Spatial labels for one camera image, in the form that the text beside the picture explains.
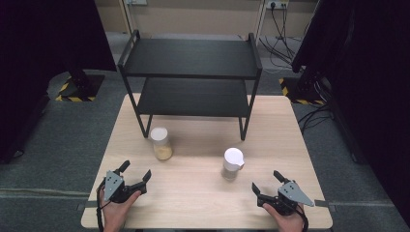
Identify black floor cables by stand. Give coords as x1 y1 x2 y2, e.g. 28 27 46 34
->
297 101 336 135

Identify glass jar with yellow-button lid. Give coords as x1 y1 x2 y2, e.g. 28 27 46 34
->
220 147 246 182

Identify stand base with hazard tape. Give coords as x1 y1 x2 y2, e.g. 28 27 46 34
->
47 70 106 103
278 76 327 106

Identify person's right hand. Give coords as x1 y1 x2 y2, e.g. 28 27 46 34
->
262 202 305 232

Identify white metal frame leg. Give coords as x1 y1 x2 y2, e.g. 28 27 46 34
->
118 0 135 35
255 0 269 37

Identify grey tape strip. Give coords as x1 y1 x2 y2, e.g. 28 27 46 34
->
76 200 99 212
313 199 337 213

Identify black floor cable bundle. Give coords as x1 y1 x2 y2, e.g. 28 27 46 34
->
258 5 307 70

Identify glass jar with yellow granules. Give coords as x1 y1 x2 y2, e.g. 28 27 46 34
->
149 126 174 161

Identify black curtain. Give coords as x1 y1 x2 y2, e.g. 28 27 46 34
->
0 0 118 164
291 0 410 228

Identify white wall power socket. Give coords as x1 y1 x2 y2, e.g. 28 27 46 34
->
265 0 290 10

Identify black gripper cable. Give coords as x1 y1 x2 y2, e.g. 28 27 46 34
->
294 204 309 232
96 178 108 232

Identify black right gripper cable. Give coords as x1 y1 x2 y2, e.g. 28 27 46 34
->
294 204 309 232

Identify black two-tier shelf rack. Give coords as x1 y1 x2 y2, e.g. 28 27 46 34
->
116 29 264 142

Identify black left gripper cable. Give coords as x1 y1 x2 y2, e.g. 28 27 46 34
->
96 178 108 232

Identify person's left hand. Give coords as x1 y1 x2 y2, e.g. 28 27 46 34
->
99 189 142 232

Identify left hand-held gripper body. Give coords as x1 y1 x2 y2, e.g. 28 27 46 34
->
103 170 148 204

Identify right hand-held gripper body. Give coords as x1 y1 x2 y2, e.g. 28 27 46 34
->
256 180 315 217

